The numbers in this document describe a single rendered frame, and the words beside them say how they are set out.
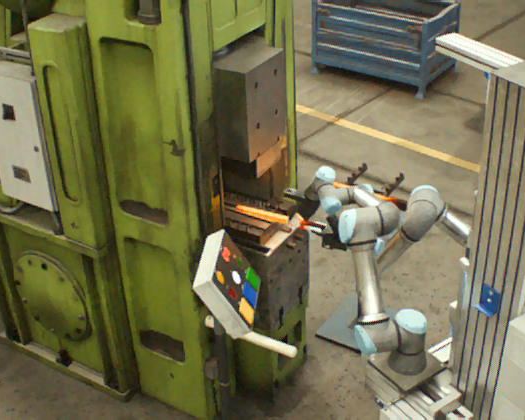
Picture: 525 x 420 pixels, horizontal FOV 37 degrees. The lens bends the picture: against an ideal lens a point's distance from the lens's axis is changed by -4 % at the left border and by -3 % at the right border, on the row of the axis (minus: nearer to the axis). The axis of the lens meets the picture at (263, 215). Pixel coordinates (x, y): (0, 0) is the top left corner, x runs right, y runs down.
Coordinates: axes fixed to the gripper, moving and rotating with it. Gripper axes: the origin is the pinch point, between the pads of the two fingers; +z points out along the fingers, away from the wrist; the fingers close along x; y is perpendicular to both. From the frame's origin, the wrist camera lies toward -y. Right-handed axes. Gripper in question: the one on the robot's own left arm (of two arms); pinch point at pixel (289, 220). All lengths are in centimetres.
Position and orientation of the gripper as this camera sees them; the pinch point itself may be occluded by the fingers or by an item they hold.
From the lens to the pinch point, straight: 362.2
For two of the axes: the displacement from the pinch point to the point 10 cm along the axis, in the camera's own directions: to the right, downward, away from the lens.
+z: -3.9, 6.1, 6.9
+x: 5.2, -4.8, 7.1
